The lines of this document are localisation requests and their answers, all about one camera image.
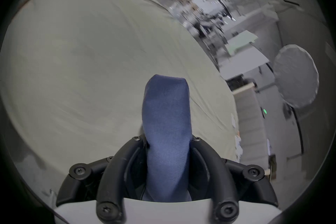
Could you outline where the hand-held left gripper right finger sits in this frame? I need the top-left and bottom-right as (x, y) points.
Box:
(190, 135), (279, 224)

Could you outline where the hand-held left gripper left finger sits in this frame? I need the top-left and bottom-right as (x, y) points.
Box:
(56, 135), (148, 224)

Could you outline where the dark blue garment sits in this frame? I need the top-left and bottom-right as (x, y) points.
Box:
(142, 74), (193, 202)

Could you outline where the bed with beige sheet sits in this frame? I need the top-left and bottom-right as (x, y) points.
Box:
(0, 0), (240, 214)

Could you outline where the round grey studio lamp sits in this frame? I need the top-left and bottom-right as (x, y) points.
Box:
(273, 44), (320, 155)

